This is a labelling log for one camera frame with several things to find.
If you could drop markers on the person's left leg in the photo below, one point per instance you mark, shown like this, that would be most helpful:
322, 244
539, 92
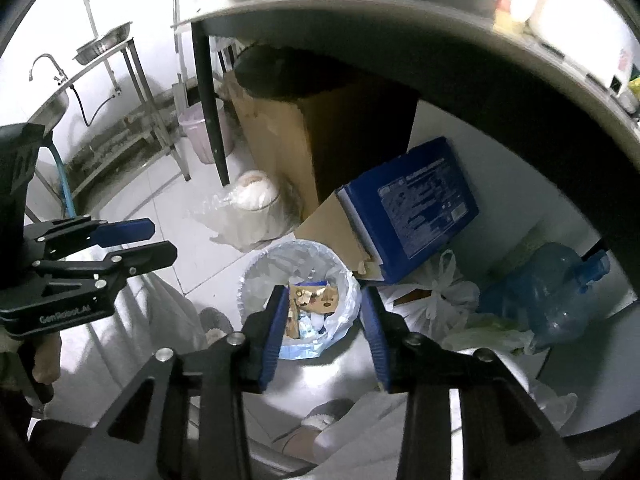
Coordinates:
150, 320

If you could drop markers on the thin white wall pipe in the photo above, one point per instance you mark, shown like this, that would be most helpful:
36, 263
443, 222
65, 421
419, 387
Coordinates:
91, 15

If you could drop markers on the blue water jug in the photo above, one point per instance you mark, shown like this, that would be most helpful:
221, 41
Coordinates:
540, 295

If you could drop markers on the blue bin with clear liner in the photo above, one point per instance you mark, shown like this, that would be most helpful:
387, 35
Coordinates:
280, 260

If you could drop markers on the bag-wrapped white rice cooker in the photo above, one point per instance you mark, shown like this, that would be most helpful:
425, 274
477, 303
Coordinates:
255, 195

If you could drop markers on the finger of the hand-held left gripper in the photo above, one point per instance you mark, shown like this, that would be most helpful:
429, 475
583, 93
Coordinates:
125, 232
150, 255

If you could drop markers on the stainless steel sink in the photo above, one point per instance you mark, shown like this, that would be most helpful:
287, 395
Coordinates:
52, 105

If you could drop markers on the person's leg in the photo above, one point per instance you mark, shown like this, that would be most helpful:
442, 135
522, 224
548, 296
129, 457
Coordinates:
150, 320
360, 435

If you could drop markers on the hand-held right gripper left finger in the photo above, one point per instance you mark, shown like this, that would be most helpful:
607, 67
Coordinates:
272, 330

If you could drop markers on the blue cardboard box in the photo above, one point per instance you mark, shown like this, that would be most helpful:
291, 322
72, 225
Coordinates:
415, 205

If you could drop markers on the white plastic carrier bag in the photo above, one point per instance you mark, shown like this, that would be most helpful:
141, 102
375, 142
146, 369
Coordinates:
445, 295

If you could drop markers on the white mop pole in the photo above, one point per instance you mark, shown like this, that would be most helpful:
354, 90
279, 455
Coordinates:
179, 35

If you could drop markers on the large brown cardboard box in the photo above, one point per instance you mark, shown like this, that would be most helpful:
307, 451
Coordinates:
270, 130

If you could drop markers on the flat brown cardboard sheet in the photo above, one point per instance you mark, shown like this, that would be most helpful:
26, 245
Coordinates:
325, 225

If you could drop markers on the large white plastic bag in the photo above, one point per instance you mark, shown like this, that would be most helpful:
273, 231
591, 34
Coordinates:
575, 25

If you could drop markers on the round metal basin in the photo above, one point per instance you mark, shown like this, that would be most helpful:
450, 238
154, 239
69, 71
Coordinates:
102, 45

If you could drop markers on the person's left hand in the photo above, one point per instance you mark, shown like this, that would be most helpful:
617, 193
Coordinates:
47, 360

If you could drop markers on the pink waste basket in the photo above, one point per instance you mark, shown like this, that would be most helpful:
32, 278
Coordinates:
197, 130

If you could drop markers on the person's right leg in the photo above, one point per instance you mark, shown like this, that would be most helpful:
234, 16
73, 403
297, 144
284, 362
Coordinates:
360, 435

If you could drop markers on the grey fuzzy slipper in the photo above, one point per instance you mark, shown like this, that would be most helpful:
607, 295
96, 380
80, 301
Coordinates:
330, 407
215, 320

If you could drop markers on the clear bag of green vegetables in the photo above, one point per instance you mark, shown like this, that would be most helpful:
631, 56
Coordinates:
490, 332

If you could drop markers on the crumpled clear plastic bag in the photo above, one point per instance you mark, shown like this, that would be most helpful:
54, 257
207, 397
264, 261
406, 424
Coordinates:
555, 405

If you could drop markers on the chrome faucet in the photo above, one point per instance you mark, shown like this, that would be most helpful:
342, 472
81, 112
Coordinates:
42, 57

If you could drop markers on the dark round pot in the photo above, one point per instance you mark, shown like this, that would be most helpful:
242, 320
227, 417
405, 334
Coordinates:
280, 70

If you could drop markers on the steel sink stand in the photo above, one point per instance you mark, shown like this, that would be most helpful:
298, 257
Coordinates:
150, 110

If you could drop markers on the black table leg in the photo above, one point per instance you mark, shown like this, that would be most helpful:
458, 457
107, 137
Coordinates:
210, 110

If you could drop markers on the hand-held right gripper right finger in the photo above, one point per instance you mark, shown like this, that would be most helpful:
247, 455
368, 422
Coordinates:
375, 345

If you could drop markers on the brown cardboard packet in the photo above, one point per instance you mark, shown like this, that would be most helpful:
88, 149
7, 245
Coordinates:
320, 300

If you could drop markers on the blue and white packet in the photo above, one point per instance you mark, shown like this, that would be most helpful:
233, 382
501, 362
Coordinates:
317, 322

